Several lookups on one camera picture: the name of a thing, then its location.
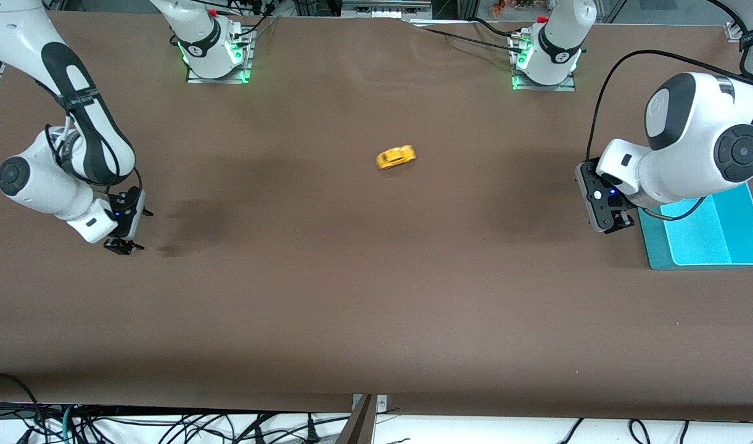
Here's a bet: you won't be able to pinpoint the silver background frame rail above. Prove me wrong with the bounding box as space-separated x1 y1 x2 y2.
341 0 434 19

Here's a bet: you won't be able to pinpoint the metal table edge bracket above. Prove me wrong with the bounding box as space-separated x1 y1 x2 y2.
352 394 389 413

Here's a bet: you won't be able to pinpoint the teal plastic bin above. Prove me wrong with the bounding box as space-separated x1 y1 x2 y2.
636 183 753 271

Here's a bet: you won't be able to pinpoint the long black table cable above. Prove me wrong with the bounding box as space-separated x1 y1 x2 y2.
413 23 517 52

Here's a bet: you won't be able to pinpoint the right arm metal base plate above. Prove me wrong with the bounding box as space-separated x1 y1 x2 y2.
186 28 255 84

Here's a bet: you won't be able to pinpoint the yellow beetle toy car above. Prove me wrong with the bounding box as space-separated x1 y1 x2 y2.
375 145 416 170

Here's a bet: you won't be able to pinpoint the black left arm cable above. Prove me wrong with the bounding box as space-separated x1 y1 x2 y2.
587 49 753 162

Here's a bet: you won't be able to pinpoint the brown angled bar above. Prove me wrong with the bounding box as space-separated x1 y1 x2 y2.
335 395 378 444

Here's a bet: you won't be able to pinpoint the short black table cable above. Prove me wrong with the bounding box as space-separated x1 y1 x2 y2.
472 17 516 39

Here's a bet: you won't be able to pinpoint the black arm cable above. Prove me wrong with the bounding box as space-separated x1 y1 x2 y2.
43 80 144 198
587 49 753 162

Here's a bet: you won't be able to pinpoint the thick black floor cable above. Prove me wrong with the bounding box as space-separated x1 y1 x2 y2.
0 372 51 444

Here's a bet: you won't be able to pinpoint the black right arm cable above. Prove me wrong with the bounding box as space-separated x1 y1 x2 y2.
43 80 144 198

